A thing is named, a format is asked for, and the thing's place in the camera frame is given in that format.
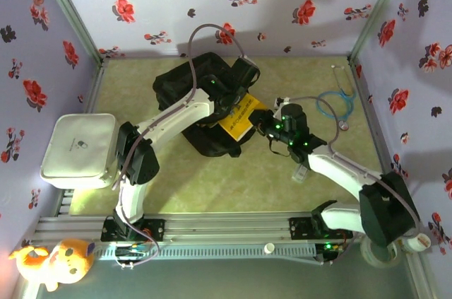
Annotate yellow cartoon children's book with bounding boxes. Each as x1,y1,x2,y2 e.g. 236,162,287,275
217,92,270,144

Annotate black student backpack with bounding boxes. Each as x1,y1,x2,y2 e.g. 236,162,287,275
152,52,262,158

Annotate clear plastic pencil box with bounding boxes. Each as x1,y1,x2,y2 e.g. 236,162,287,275
291,163,310,183

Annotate blue stethoscope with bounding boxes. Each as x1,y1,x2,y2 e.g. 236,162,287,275
315,64,357,132

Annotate clear tape roll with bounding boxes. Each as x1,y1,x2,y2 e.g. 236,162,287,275
360,238,402,269

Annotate white zippered storage case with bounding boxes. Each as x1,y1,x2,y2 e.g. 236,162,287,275
39,112,123,189

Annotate white pill bottle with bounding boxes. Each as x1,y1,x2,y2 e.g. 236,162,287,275
402,232,432,253

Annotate orange white plush toy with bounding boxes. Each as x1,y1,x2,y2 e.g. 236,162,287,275
8,238,96,293

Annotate grey left arm cable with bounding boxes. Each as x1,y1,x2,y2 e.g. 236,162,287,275
112,23,248,268

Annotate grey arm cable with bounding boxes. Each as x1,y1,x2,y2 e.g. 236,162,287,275
112,23,248,268
289,95,423,266

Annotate grey right arm cable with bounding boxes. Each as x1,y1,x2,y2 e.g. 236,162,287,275
289,95,423,266

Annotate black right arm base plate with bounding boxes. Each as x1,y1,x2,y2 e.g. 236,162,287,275
288,216,354,240

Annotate aluminium table front rail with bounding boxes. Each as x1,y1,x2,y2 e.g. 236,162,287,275
33,212,424,243

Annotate white slotted cable duct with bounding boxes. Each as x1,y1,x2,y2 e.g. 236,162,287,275
95,244,317,261

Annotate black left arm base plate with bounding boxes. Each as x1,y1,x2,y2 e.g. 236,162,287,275
101,216,166,242

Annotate grey aluminium corner post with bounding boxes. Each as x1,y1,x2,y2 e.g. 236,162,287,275
348,0,414,65
33,0,107,66

